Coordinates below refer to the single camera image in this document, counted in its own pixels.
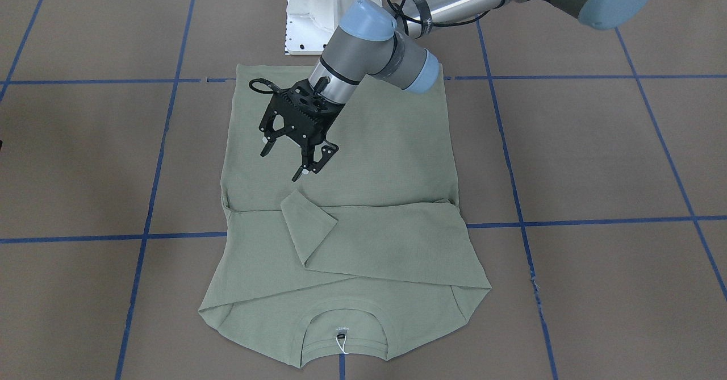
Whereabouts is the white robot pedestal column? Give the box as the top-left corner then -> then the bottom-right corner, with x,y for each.
284,0 -> 382,56

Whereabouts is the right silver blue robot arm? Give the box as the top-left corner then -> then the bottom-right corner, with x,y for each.
248,0 -> 649,181

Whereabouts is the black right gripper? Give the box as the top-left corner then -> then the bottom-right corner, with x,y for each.
258,80 -> 344,182

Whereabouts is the olive green long-sleeve shirt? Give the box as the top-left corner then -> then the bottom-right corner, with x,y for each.
198,64 -> 491,368

